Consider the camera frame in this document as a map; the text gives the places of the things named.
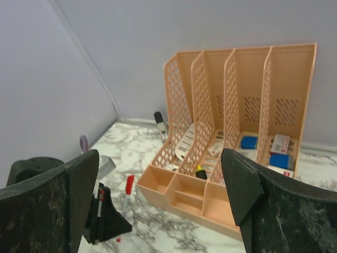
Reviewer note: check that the small white packet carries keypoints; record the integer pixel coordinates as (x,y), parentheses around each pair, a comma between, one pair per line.
(215,149)

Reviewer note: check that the white red staples box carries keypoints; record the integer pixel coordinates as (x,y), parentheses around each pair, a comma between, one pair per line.
(280,144)

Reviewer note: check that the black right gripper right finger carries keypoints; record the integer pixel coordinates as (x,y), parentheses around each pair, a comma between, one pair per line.
(276,213)

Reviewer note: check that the yellow highlighter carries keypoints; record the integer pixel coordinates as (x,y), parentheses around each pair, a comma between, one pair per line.
(201,173)

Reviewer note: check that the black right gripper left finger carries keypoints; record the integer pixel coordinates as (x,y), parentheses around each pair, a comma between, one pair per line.
(48,212)

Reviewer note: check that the orange plastic desk organizer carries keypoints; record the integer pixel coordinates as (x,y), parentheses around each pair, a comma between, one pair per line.
(227,94)

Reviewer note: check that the black grey stapler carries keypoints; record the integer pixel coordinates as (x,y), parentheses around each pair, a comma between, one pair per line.
(162,128)

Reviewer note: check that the blue eraser box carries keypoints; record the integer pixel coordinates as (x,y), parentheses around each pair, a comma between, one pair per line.
(249,142)
(284,161)

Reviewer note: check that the blue eraser box lower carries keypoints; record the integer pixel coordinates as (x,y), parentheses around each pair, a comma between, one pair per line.
(284,161)

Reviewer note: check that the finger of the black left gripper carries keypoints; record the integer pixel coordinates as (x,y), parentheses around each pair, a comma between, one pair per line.
(104,222)

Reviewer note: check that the white pen red end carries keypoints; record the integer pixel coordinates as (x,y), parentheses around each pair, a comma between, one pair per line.
(125,205)

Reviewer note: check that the red pen cap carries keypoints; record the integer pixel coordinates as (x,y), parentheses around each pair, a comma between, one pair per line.
(129,184)

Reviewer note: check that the blue eraser box upper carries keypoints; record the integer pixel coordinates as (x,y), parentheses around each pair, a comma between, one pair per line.
(249,142)

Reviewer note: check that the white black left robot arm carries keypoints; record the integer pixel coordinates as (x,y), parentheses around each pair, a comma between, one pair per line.
(24,169)

